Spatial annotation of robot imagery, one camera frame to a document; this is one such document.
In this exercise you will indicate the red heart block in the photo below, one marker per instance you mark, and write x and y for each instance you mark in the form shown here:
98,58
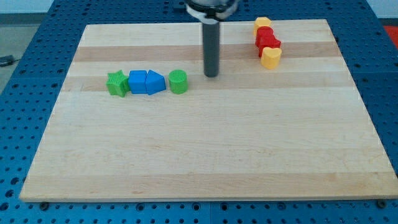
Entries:
267,41

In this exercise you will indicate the green star block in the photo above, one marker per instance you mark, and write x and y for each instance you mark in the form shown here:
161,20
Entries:
117,83

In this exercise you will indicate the green cylinder block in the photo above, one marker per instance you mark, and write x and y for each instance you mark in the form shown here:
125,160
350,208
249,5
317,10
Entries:
178,81

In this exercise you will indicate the blue cube block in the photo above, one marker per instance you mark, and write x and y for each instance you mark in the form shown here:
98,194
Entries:
137,81

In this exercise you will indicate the black device on floor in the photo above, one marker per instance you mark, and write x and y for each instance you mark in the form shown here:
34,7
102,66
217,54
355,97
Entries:
7,60

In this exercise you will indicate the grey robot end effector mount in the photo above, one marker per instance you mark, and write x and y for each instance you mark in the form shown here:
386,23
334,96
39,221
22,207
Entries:
211,10

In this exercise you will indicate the yellow pentagon block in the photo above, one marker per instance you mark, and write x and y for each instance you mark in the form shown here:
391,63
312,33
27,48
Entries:
261,22

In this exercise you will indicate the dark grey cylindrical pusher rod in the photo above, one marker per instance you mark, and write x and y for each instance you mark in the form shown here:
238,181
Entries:
211,48

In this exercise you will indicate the red cylinder block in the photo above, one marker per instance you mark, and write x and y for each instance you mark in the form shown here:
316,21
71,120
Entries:
263,32

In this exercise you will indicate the yellow heart block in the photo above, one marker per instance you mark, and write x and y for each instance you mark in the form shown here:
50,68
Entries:
270,57

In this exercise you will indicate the blue triangle block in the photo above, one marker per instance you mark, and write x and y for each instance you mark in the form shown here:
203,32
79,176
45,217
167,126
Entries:
155,82

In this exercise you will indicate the light wooden board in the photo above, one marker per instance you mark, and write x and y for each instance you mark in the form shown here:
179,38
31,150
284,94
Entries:
298,132

